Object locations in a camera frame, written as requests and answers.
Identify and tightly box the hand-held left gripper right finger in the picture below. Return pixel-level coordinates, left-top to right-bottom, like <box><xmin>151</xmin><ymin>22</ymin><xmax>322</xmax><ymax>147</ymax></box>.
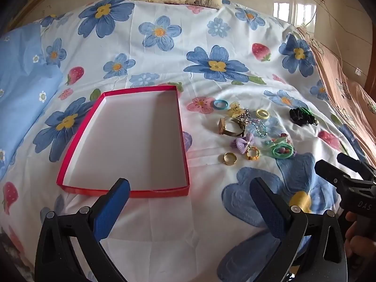
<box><xmin>249</xmin><ymin>178</ymin><xmax>349</xmax><ymax>282</ymax></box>

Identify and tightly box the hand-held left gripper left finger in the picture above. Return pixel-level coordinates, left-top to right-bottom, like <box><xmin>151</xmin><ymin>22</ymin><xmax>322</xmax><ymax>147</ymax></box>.
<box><xmin>35</xmin><ymin>178</ymin><xmax>130</xmax><ymax>282</ymax></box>

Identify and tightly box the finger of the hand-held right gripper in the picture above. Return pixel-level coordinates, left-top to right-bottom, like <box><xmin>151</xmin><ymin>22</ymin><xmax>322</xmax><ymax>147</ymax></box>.
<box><xmin>337</xmin><ymin>152</ymin><xmax>376</xmax><ymax>180</ymax></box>
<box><xmin>314</xmin><ymin>159</ymin><xmax>373</xmax><ymax>188</ymax></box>

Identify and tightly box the green charm hair tie bundle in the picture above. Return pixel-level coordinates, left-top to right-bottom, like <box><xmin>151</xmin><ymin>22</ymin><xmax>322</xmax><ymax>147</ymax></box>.
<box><xmin>264</xmin><ymin>138</ymin><xmax>296</xmax><ymax>160</ymax></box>

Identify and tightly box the red shallow cardboard box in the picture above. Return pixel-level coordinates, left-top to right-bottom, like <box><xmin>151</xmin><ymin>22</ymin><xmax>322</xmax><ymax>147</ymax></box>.
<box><xmin>56</xmin><ymin>85</ymin><xmax>190</xmax><ymax>198</ymax></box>

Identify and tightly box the purple bow hair clip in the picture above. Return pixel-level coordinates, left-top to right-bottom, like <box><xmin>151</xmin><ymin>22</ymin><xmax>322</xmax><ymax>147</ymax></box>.
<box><xmin>233</xmin><ymin>133</ymin><xmax>255</xmax><ymax>154</ymax></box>

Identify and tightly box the pastel beaded bracelet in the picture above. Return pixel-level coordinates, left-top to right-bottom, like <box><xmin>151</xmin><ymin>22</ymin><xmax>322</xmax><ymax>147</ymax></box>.
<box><xmin>245</xmin><ymin>117</ymin><xmax>268</xmax><ymax>138</ymax></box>

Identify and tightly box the gold wristwatch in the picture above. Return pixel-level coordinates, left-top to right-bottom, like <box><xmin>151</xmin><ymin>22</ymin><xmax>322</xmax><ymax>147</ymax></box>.
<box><xmin>218</xmin><ymin>117</ymin><xmax>246</xmax><ymax>137</ymax></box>

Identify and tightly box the yellow hair claw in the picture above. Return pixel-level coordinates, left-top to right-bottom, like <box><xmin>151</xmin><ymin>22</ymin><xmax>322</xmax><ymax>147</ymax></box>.
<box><xmin>229</xmin><ymin>102</ymin><xmax>245</xmax><ymax>117</ymax></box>

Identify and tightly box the person's right hand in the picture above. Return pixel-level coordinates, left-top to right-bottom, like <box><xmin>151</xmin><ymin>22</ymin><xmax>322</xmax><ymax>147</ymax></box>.
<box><xmin>344</xmin><ymin>211</ymin><xmax>376</xmax><ymax>259</ymax></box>

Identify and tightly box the black scrunchie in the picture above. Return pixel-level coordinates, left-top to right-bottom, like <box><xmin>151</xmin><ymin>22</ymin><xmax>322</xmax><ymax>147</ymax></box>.
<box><xmin>289</xmin><ymin>108</ymin><xmax>319</xmax><ymax>127</ymax></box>

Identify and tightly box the pink printed blanket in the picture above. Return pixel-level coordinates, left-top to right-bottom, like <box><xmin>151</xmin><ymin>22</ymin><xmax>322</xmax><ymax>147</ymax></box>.
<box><xmin>297</xmin><ymin>26</ymin><xmax>376</xmax><ymax>165</ymax></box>

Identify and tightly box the silver rhinestone hair clip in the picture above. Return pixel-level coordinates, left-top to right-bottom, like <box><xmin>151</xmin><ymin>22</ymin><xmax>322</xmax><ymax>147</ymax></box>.
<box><xmin>237</xmin><ymin>109</ymin><xmax>251</xmax><ymax>127</ymax></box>

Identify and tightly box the blue flower-print pillow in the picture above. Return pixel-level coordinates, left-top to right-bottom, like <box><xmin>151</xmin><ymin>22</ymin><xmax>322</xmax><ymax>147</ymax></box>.
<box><xmin>0</xmin><ymin>22</ymin><xmax>63</xmax><ymax>180</ymax></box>

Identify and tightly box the floral white bedsheet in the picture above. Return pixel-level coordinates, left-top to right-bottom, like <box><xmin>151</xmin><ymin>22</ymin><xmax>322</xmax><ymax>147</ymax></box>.
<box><xmin>0</xmin><ymin>0</ymin><xmax>376</xmax><ymax>282</ymax></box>

